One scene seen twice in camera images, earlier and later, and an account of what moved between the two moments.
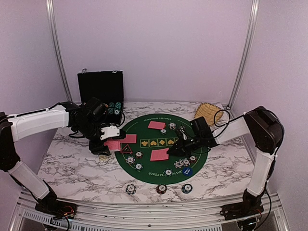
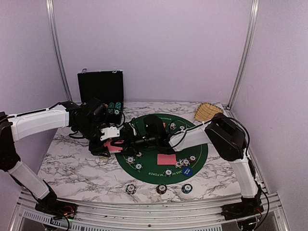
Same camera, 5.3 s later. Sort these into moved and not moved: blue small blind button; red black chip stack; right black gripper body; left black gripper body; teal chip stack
Moved: right black gripper body
Not moved: left black gripper body; red black chip stack; teal chip stack; blue small blind button
